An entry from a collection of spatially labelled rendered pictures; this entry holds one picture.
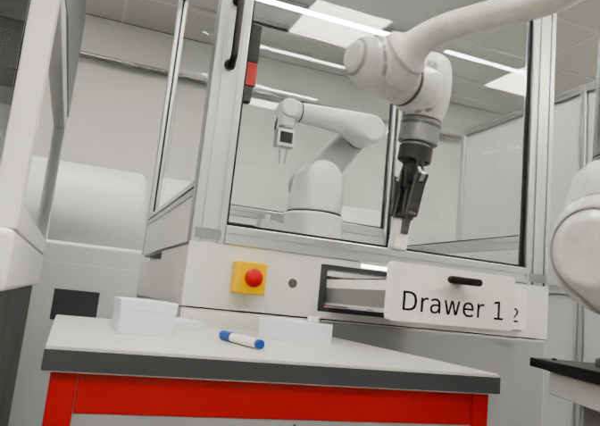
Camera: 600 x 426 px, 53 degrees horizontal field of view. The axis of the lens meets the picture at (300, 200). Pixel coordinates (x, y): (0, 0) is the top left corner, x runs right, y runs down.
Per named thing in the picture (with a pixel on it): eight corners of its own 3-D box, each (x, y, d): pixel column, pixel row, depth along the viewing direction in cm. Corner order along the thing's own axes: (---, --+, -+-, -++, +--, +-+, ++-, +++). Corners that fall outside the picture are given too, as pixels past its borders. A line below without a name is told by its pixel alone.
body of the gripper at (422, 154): (440, 146, 130) (432, 187, 129) (423, 153, 139) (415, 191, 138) (409, 138, 129) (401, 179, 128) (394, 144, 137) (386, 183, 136)
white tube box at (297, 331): (330, 345, 112) (332, 324, 113) (295, 343, 107) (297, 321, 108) (292, 338, 122) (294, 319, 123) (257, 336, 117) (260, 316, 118)
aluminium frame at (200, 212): (549, 287, 168) (560, -53, 185) (189, 239, 133) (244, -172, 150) (383, 283, 256) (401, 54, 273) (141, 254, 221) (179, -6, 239)
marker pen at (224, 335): (264, 350, 87) (266, 338, 87) (254, 349, 86) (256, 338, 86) (227, 339, 98) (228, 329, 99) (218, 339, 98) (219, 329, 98)
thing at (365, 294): (501, 322, 122) (502, 293, 123) (391, 312, 113) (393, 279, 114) (400, 312, 159) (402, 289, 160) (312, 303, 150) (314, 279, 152)
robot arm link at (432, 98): (417, 129, 142) (380, 111, 134) (429, 68, 144) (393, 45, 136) (454, 127, 133) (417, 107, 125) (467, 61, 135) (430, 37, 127)
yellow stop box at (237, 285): (265, 296, 133) (269, 263, 134) (234, 292, 130) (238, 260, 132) (259, 295, 138) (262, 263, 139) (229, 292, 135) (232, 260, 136)
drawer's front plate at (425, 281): (513, 331, 121) (515, 277, 123) (387, 320, 111) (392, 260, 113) (507, 330, 122) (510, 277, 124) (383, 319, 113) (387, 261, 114)
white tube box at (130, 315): (173, 337, 94) (178, 304, 94) (116, 332, 90) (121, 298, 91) (161, 330, 105) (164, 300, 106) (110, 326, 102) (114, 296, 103)
